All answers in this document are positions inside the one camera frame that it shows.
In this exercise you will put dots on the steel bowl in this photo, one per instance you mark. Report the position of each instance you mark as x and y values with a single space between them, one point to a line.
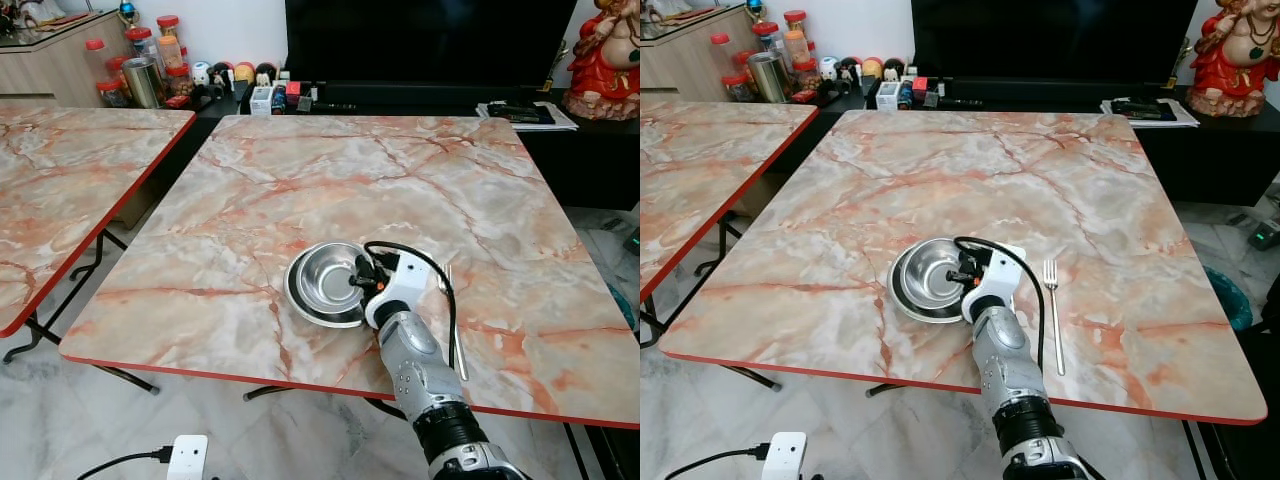
925 275
325 280

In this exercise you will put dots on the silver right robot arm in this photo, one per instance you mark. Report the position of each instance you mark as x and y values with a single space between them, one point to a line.
420 370
1005 365

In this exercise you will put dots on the steel fork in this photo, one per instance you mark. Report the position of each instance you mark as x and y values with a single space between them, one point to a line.
1056 330
463 365

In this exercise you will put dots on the small white box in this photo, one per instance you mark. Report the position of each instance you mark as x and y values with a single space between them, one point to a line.
261 100
887 96

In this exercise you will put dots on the stack of white papers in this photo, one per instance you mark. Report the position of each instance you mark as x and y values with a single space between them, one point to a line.
1150 123
525 127

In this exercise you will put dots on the orange round figurine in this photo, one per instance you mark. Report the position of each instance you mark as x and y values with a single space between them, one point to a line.
873 67
244 72

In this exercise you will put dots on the black television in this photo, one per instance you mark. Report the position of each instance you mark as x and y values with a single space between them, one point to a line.
430 40
1050 40

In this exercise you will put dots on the teal plastic bin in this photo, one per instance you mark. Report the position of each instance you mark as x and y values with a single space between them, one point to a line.
1232 300
625 305

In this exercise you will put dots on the black adapter with green light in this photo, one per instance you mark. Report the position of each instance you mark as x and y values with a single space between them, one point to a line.
1265 235
632 240

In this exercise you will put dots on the steel canister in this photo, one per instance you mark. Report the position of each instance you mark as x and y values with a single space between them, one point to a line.
143 83
768 78

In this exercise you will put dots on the red lid jar orange contents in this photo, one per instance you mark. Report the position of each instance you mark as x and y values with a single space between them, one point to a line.
796 38
169 45

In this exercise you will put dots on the small red lid jar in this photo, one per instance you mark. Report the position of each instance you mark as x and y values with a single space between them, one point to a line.
737 90
112 95

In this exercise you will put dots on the red seated statue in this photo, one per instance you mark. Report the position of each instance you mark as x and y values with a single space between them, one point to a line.
610 70
1235 70

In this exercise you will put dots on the red cap plastic bottle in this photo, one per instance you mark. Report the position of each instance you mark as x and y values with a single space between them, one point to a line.
722 55
97 60

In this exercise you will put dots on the light wooden cabinet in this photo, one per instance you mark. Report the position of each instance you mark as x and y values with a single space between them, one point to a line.
690 60
50 65

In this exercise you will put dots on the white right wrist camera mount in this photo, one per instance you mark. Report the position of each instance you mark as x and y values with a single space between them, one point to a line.
1000 280
405 285

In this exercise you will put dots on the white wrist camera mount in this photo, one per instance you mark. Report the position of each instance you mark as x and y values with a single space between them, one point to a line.
187 458
405 285
1000 280
784 456

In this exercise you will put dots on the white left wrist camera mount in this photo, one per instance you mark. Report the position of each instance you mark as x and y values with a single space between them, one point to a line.
784 456
187 458

